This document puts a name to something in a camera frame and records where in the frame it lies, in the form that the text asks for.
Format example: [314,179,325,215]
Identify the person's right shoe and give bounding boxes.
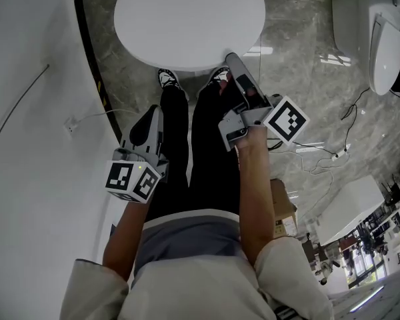
[196,65,231,96]

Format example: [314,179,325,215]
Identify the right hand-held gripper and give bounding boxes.
[217,51,311,153]

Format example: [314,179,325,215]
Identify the white wall socket with plug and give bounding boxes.
[63,115,81,133]

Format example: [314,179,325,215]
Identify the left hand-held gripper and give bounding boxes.
[105,104,170,203]

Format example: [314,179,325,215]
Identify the person's black trousers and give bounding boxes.
[145,83,244,223]

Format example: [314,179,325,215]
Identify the person's shoe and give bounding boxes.
[157,67,190,101]
[196,65,231,96]

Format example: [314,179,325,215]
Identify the white plug cable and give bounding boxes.
[76,108,137,125]

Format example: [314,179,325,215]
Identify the person's left shoe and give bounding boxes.
[157,67,190,101]

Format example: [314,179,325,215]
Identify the white toilet lid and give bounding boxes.
[113,0,267,73]

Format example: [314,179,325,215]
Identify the black chest strap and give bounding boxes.
[273,305,296,320]

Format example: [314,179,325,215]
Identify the thin black wall cable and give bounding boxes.
[0,63,51,161]

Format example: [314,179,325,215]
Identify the cardboard box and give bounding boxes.
[269,178,299,238]

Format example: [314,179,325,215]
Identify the white one-piece toilet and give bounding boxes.
[331,0,400,96]

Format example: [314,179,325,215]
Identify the white table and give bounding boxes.
[318,174,386,246]

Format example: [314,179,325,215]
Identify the person's left forearm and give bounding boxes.
[102,198,154,281]

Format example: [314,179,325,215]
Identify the person's cream grey shirt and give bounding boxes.
[61,210,334,320]

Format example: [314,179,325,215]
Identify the person's right forearm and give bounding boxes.
[235,125,276,268]

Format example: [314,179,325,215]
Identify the black floor cable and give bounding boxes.
[268,87,371,158]

